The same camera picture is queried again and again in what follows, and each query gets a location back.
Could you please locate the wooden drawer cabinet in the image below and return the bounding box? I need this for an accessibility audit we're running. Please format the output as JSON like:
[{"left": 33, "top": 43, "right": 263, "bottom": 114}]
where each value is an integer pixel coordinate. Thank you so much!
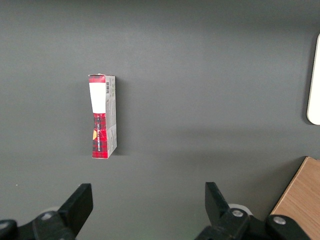
[{"left": 270, "top": 156, "right": 320, "bottom": 240}]

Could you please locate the beige plastic tray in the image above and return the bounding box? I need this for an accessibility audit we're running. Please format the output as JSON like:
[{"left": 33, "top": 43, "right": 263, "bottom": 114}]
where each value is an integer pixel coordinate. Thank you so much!
[{"left": 306, "top": 33, "right": 320, "bottom": 125}]

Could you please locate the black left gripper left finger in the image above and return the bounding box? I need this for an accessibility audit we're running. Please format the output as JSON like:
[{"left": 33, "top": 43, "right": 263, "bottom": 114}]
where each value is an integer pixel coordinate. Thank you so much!
[{"left": 0, "top": 183, "right": 94, "bottom": 240}]

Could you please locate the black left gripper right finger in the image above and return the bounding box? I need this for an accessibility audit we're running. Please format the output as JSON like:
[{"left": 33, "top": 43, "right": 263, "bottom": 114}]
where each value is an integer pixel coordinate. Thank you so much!
[{"left": 194, "top": 181, "right": 312, "bottom": 240}]

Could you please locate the red tartan cardboard box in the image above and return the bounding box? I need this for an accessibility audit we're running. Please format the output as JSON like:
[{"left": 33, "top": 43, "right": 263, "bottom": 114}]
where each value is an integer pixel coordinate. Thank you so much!
[{"left": 87, "top": 73, "right": 118, "bottom": 160}]

